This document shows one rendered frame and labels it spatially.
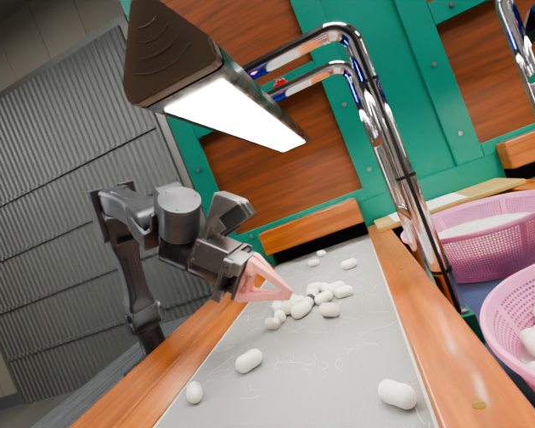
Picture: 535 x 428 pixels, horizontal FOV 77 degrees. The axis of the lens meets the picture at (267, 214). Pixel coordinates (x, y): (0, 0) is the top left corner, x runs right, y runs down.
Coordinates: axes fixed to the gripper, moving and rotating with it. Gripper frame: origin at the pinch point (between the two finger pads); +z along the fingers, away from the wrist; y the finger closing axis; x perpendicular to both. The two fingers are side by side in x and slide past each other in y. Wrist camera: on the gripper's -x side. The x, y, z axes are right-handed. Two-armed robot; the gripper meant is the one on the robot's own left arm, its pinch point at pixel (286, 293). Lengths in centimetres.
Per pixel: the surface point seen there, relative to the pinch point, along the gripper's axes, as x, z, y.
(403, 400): -4.2, 11.9, -20.6
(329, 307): 0.3, 6.5, 1.9
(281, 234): 4, -9, 49
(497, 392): -9.1, 15.5, -23.6
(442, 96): -46, 19, 55
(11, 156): 63, -270, 195
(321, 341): 2.5, 6.6, -4.5
